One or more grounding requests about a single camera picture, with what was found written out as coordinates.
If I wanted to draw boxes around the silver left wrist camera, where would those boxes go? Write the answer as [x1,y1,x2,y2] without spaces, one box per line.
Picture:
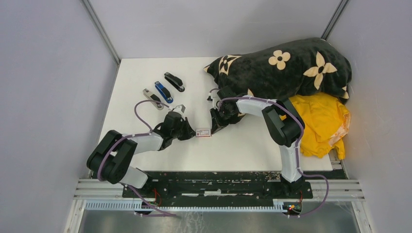
[172,104,186,120]

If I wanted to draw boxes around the yellow crumpled cloth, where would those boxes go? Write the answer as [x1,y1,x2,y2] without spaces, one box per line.
[290,93,351,160]

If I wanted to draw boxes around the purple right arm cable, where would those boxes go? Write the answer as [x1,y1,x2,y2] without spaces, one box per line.
[209,88,330,217]

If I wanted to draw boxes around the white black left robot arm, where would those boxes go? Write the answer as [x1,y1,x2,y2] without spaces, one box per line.
[86,111,196,198]

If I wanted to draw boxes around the staple box with staples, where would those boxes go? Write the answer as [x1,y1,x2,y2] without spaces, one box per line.
[195,129,212,137]

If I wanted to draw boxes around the black floral plush pillow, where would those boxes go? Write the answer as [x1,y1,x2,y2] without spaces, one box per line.
[204,37,352,104]

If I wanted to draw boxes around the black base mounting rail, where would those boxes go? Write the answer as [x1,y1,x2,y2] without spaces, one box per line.
[90,169,348,208]

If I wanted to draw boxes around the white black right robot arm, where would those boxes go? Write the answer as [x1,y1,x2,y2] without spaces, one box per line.
[207,87,305,198]

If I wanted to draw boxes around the white slotted cable duct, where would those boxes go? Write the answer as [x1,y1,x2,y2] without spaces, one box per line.
[84,199,303,214]

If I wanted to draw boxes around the beige stapler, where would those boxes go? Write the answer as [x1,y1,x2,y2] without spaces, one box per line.
[142,88,164,110]

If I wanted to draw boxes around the black stapler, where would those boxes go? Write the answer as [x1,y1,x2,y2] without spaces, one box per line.
[164,72,185,92]

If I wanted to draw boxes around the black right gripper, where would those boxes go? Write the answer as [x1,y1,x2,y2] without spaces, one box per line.
[210,106,235,134]

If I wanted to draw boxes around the blue stapler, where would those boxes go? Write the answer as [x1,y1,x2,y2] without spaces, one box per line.
[154,81,174,103]

